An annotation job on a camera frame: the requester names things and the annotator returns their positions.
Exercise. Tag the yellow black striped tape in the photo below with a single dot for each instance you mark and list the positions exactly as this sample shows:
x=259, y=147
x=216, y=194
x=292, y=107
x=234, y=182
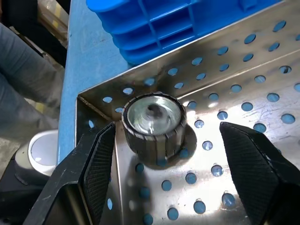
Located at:
x=56, y=23

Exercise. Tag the blue plastic compartment tray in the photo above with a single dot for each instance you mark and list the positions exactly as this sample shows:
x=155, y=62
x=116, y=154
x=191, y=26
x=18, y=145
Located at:
x=131, y=21

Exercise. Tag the perforated steel tray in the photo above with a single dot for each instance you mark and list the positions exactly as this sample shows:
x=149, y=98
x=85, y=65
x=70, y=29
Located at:
x=257, y=93

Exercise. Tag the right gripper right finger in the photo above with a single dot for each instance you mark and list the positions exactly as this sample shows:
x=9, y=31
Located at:
x=257, y=175

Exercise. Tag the grey denim trouser leg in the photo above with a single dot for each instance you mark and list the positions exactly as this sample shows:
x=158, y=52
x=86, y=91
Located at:
x=23, y=82

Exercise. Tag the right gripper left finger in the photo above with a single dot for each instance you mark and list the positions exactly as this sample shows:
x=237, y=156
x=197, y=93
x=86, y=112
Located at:
x=70, y=168

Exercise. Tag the grey rounded leg housing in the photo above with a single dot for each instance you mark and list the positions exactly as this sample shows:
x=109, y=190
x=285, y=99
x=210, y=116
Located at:
x=42, y=152

